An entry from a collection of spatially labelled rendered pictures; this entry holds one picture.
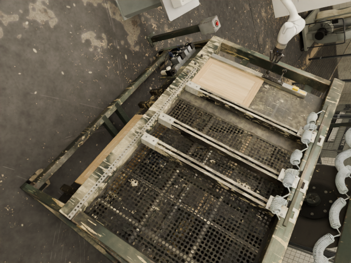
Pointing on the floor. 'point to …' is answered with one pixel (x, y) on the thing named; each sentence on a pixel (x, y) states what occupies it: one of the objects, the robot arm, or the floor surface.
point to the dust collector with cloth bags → (326, 27)
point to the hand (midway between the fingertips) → (271, 64)
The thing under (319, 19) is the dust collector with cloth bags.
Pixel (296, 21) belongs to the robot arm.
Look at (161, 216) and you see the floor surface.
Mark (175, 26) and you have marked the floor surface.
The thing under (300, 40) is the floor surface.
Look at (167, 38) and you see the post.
